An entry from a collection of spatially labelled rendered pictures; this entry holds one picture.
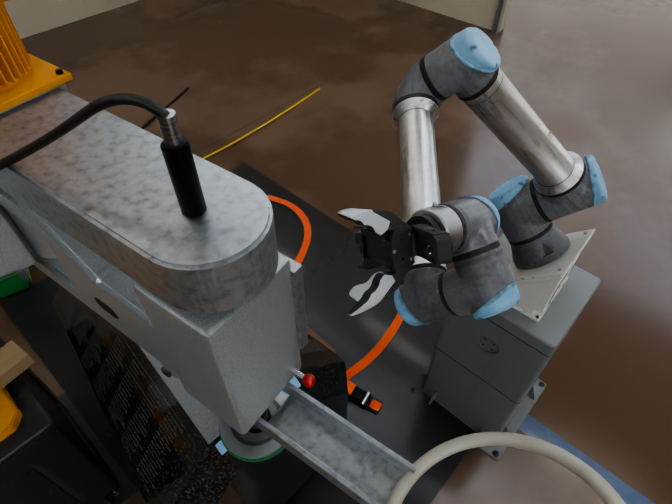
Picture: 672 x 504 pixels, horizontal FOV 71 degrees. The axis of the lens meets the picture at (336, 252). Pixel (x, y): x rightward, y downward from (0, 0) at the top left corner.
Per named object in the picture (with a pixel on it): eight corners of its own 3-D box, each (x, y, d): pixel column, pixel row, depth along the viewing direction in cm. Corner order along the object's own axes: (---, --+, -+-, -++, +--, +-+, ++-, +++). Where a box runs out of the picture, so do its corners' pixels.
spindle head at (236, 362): (143, 363, 124) (74, 246, 91) (205, 306, 137) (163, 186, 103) (246, 442, 110) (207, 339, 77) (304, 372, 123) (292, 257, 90)
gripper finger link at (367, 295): (339, 319, 74) (369, 273, 78) (365, 327, 70) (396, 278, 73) (328, 307, 72) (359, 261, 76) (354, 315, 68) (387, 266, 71)
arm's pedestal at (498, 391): (461, 328, 261) (500, 216, 198) (546, 385, 238) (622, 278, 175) (407, 391, 236) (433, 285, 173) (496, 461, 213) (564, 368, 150)
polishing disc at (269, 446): (269, 373, 147) (268, 372, 146) (308, 427, 136) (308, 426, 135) (206, 414, 139) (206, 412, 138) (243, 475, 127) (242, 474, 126)
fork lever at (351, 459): (158, 371, 127) (152, 361, 123) (210, 322, 138) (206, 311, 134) (378, 540, 99) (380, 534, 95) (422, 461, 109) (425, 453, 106)
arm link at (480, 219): (512, 235, 87) (492, 184, 88) (473, 250, 79) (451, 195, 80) (472, 249, 94) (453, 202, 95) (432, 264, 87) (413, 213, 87)
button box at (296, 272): (275, 333, 115) (262, 255, 94) (283, 326, 116) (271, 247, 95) (302, 350, 112) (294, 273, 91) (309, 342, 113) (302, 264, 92)
